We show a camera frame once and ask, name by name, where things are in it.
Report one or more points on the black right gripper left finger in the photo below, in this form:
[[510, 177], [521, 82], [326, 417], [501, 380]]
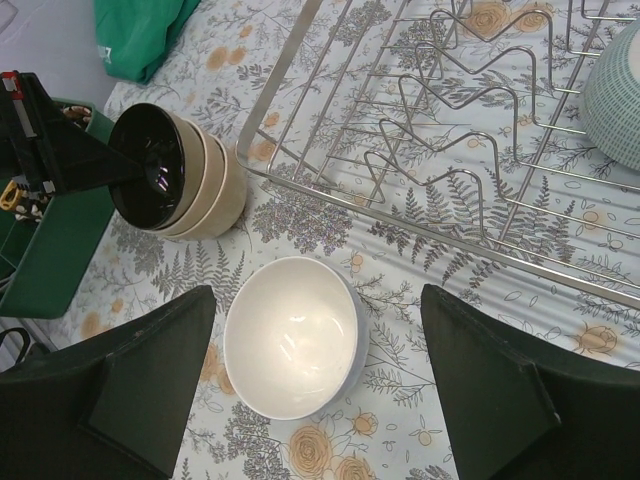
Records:
[[114, 406]]

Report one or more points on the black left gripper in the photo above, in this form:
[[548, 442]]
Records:
[[44, 153]]

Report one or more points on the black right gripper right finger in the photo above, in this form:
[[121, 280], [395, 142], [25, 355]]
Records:
[[518, 407]]

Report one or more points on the beige bowl front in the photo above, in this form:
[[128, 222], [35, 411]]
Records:
[[171, 155]]

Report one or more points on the white ribbed bowl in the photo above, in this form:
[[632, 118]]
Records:
[[296, 338]]

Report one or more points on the beige bowl orange flower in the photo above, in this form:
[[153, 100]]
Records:
[[228, 205]]

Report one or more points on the brown pink patterned scrunchie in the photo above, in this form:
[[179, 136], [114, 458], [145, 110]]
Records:
[[80, 115]]

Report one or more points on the green compartment tray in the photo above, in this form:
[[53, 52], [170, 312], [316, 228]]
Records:
[[42, 263]]

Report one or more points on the green cloth bag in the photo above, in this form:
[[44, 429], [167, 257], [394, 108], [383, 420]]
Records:
[[134, 37]]

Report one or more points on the pale green patterned bowl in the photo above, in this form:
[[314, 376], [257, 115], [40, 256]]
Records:
[[610, 99]]

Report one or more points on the metal wire dish rack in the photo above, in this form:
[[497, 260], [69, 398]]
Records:
[[455, 126]]

